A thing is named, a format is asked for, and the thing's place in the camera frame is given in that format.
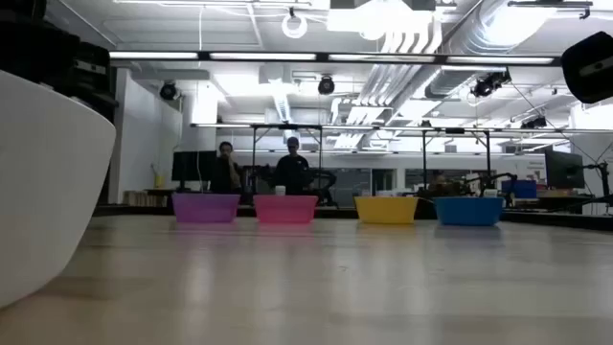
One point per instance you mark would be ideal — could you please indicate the blue bowl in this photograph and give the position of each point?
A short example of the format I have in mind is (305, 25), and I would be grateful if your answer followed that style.
(468, 212)

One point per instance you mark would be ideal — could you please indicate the yellow bowl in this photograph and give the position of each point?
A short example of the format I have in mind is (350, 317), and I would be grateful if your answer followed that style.
(386, 211)

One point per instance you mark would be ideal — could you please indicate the pink bowl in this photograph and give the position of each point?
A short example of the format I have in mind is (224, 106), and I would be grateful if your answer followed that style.
(285, 209)

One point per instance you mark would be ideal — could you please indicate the purple bowl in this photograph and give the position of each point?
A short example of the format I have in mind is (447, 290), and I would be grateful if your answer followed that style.
(206, 208)

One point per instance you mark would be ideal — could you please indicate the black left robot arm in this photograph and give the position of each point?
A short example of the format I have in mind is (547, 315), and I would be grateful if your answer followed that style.
(38, 48)

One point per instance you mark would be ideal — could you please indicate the LED light bar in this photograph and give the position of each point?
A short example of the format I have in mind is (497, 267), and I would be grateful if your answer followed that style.
(262, 56)
(380, 58)
(153, 55)
(499, 60)

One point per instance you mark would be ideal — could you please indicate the black computer monitor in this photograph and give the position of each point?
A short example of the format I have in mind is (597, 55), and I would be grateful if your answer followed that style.
(194, 165)
(564, 168)

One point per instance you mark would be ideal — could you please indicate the blue storage bin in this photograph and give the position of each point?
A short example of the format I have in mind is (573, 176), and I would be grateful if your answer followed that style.
(519, 188)

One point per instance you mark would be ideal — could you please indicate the white cup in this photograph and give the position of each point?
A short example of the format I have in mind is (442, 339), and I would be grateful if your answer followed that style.
(491, 192)

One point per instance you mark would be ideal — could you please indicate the person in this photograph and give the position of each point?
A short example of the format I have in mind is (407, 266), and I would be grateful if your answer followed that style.
(292, 172)
(227, 172)

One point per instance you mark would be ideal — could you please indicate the white canister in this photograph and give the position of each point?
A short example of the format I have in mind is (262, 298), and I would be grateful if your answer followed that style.
(280, 190)

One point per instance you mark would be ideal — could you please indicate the yellow bottle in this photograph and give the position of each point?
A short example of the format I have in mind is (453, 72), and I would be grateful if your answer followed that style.
(159, 181)

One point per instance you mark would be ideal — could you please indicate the black ceiling camera mount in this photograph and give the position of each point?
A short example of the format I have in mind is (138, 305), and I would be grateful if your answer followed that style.
(488, 85)

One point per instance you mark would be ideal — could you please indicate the silver ceiling duct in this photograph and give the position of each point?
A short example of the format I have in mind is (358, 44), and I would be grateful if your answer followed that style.
(474, 33)

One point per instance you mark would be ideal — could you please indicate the black aluminium rig frame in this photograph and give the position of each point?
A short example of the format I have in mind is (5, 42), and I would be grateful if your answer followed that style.
(551, 219)

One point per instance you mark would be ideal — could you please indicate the black workstation frame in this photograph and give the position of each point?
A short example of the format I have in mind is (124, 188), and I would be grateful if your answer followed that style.
(254, 153)
(424, 158)

